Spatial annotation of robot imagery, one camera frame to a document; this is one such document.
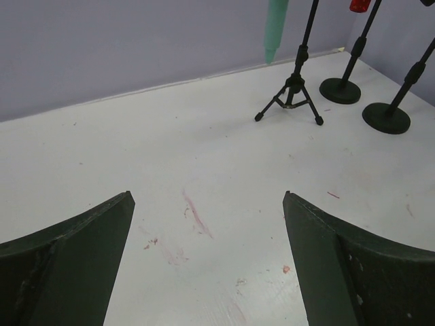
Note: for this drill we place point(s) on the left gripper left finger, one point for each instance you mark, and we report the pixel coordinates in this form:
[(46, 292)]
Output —
[(65, 274)]

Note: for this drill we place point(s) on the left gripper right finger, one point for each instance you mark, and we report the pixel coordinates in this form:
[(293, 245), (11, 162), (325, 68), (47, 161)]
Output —
[(349, 276)]

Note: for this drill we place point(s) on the round-base mic stand with clip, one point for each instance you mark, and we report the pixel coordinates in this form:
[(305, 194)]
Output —
[(342, 90)]

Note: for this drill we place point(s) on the tripod stand with shock mount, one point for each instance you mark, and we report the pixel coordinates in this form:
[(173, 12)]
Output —
[(294, 93)]

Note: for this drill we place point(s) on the red glitter microphone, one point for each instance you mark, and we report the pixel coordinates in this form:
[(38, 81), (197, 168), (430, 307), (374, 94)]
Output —
[(359, 6)]

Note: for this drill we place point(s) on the mint green microphone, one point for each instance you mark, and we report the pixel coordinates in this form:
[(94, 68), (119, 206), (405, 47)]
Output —
[(275, 21)]

